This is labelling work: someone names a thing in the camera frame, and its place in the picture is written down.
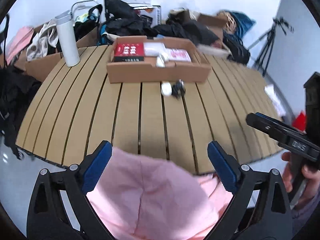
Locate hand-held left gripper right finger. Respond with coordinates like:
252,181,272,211
207,140,293,240

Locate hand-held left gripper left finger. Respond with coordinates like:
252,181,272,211
27,140,118,240

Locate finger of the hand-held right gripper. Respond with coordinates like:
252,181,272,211
246,112,307,143

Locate cardboard tray box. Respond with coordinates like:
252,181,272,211
107,35,211,84

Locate pink patterned wallet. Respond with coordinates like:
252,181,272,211
165,48,192,62

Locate red box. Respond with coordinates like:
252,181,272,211
112,42,146,62

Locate white plastic box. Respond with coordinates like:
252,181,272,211
144,42,167,57

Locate person's right forearm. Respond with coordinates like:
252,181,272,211
291,192,320,230

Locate person's right hand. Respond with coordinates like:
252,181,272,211
282,152,320,207

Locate red packet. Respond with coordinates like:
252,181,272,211
292,111,307,130

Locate pile of banknotes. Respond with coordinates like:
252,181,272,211
264,84,287,117

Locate tan slatted folding table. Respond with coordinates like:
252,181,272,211
15,36,288,175

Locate pink padded jacket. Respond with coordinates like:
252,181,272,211
86,147,247,240

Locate black backpack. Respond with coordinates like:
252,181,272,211
222,36,250,65

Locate cream canvas bag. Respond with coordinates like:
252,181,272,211
197,44,232,55

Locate blue bag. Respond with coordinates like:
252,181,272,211
226,11,257,40

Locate black clothes heap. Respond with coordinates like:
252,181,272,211
0,66,42,159

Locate wicker basket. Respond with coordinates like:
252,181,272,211
217,11,238,30

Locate brown cardboard box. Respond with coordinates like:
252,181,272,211
197,14,229,49

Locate open cardboard box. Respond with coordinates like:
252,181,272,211
24,51,63,82

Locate black coat pile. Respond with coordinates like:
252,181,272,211
152,17,220,47

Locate white thermos bottle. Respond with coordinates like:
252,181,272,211
55,9,80,67

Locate beige clothes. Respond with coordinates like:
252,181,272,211
26,20,60,62

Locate beige tote bag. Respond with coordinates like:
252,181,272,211
169,9,190,19

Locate pink backpack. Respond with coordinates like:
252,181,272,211
5,26,34,63

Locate black jacket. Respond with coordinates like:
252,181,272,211
100,0,158,37

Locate printed carton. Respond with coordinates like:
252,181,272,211
132,4,162,28

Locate black tripod with camera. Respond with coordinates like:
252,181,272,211
247,17,294,77

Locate teal bag with black strap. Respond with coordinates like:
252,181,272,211
75,4,103,40

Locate white metal chair frame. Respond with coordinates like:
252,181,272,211
71,0,99,14

